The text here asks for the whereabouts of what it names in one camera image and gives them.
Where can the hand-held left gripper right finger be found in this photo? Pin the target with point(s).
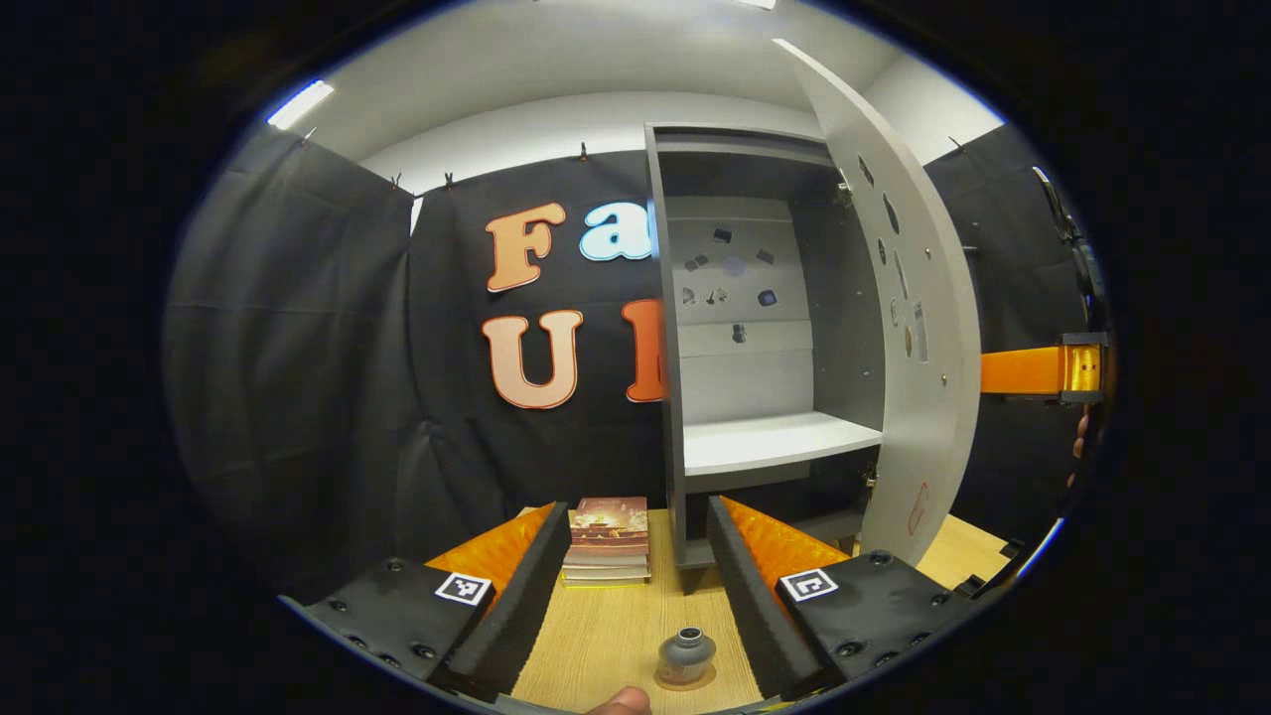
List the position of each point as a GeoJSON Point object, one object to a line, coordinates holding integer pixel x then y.
{"type": "Point", "coordinates": [755, 606]}

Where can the plain pale book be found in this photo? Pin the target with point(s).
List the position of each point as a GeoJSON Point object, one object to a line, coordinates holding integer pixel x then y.
{"type": "Point", "coordinates": [606, 556]}

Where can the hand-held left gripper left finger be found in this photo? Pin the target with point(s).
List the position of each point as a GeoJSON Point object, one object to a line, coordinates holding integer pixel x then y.
{"type": "Point", "coordinates": [521, 596]}

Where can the round brown coaster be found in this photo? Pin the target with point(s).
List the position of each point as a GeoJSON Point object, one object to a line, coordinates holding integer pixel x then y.
{"type": "Point", "coordinates": [685, 686]}

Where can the white cabinet door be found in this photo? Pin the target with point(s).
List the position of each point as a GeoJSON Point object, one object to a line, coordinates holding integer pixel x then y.
{"type": "Point", "coordinates": [933, 397]}

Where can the brown cover book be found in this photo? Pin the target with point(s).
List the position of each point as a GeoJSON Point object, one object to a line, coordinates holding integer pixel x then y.
{"type": "Point", "coordinates": [608, 518]}

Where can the black backdrop cloth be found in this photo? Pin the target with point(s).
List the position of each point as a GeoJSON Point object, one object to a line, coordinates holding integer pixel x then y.
{"type": "Point", "coordinates": [298, 348]}

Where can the metal door hinge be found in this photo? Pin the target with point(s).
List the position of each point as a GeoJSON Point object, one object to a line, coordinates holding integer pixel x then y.
{"type": "Point", "coordinates": [844, 187]}
{"type": "Point", "coordinates": [871, 477]}

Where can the white cabinet shelf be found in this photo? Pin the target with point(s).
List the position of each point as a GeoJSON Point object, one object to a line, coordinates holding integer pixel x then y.
{"type": "Point", "coordinates": [765, 442]}

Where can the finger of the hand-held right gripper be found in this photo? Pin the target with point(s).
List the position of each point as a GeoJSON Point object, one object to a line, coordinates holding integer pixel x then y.
{"type": "Point", "coordinates": [1023, 370]}

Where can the silver metal bottle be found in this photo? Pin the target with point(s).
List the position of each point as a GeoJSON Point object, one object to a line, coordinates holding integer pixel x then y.
{"type": "Point", "coordinates": [686, 650]}

